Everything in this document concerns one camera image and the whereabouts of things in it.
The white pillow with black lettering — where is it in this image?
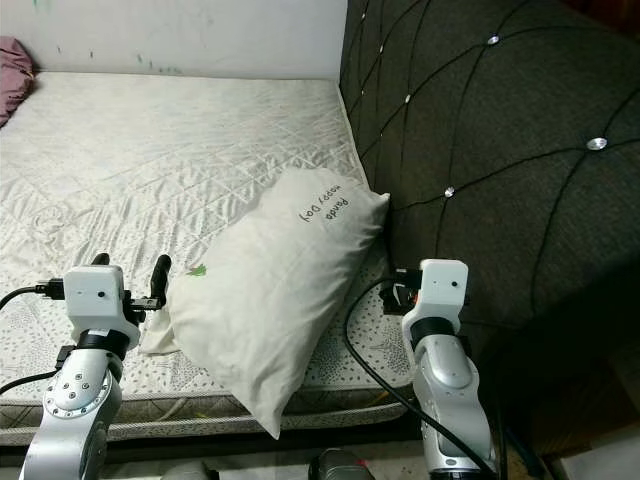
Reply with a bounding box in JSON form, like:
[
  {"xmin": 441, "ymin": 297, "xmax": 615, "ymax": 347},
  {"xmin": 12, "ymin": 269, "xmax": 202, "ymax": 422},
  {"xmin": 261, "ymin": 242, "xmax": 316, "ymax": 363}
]
[{"xmin": 140, "ymin": 165, "xmax": 391, "ymax": 441}]

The white quilted mattress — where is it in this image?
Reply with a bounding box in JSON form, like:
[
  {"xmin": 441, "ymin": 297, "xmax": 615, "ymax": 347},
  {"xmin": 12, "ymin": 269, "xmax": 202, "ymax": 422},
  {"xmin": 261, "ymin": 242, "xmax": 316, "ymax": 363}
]
[{"xmin": 0, "ymin": 72, "xmax": 421, "ymax": 446}]

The grey robot left leg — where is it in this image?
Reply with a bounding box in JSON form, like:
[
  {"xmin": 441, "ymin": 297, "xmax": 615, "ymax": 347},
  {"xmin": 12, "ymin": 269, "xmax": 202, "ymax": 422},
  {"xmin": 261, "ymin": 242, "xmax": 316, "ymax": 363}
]
[{"xmin": 150, "ymin": 460, "xmax": 221, "ymax": 480}]

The grey robot leg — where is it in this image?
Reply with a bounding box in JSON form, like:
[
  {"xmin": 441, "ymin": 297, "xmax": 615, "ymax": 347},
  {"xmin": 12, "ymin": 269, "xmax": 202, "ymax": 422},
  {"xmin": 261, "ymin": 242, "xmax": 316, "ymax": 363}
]
[
  {"xmin": 308, "ymin": 448, "xmax": 386, "ymax": 480},
  {"xmin": 150, "ymin": 460, "xmax": 221, "ymax": 480}
]

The grey robot right leg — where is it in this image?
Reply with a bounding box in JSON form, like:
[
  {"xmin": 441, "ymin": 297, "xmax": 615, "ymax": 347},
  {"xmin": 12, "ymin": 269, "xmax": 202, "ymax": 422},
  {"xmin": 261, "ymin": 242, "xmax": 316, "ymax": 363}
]
[{"xmin": 308, "ymin": 448, "xmax": 386, "ymax": 480}]

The purple printed blanket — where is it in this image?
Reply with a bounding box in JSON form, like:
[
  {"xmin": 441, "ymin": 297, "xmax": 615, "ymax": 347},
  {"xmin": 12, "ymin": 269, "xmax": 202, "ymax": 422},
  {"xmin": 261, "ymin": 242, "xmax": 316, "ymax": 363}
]
[{"xmin": 0, "ymin": 36, "xmax": 38, "ymax": 128}]

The black tufted headboard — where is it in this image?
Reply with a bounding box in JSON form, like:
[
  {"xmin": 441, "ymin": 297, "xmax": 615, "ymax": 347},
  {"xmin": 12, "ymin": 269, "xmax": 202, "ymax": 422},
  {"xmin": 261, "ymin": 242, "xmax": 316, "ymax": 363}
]
[{"xmin": 338, "ymin": 0, "xmax": 640, "ymax": 471}]

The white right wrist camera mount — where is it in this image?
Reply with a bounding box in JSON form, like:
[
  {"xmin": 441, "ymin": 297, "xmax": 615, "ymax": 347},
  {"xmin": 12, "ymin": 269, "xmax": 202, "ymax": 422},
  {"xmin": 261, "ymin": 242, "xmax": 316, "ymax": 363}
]
[{"xmin": 400, "ymin": 259, "xmax": 469, "ymax": 336}]

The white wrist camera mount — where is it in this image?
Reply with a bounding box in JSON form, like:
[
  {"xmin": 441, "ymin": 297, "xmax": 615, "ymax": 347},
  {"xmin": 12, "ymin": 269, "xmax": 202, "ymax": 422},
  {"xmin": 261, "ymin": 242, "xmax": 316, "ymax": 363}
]
[
  {"xmin": 400, "ymin": 259, "xmax": 469, "ymax": 336},
  {"xmin": 63, "ymin": 265, "xmax": 141, "ymax": 349}
]

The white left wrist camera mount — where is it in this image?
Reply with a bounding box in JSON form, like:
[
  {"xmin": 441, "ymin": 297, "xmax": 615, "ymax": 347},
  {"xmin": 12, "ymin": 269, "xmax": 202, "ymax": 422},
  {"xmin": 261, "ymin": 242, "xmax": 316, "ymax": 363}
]
[{"xmin": 63, "ymin": 265, "xmax": 141, "ymax": 349}]

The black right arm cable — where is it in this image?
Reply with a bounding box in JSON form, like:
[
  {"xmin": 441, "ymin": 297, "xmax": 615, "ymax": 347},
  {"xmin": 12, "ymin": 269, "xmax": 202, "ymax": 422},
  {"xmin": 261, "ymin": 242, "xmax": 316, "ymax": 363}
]
[{"xmin": 342, "ymin": 280, "xmax": 501, "ymax": 476}]

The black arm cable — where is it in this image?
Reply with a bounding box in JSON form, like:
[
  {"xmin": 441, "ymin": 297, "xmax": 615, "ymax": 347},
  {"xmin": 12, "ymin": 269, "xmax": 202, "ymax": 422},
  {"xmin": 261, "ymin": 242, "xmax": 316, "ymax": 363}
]
[
  {"xmin": 342, "ymin": 280, "xmax": 501, "ymax": 476},
  {"xmin": 0, "ymin": 345, "xmax": 76, "ymax": 396},
  {"xmin": 0, "ymin": 282, "xmax": 67, "ymax": 306}
]

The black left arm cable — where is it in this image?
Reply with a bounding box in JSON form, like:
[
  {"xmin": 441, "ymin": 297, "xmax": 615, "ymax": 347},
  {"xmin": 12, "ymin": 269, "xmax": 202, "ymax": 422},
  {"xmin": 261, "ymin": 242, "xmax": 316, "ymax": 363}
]
[
  {"xmin": 0, "ymin": 282, "xmax": 67, "ymax": 306},
  {"xmin": 0, "ymin": 345, "xmax": 76, "ymax": 396}
]

